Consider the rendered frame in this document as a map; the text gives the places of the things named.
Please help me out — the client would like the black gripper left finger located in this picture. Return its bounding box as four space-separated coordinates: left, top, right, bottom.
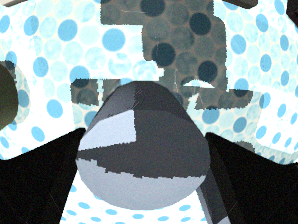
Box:
0 128 86 224

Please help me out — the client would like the white balance beam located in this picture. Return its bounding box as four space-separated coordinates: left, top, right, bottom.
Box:
0 0 258 10

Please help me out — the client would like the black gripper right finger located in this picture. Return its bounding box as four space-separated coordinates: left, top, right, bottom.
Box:
205 132 298 224

